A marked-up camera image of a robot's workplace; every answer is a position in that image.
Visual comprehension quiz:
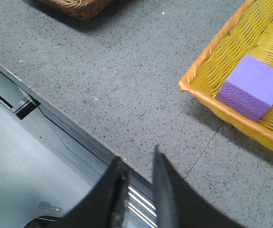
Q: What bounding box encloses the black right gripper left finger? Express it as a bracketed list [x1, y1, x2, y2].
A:
[55, 157, 129, 228]

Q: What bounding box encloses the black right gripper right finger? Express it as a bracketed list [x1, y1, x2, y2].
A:
[152, 145, 243, 228]

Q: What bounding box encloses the purple sponge block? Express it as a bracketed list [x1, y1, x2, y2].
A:
[215, 55, 273, 122]

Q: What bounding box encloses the yellow wicker basket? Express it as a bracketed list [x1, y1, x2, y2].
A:
[178, 0, 273, 151]

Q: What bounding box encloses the brown wicker basket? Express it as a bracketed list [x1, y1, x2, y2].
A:
[40, 0, 112, 21]

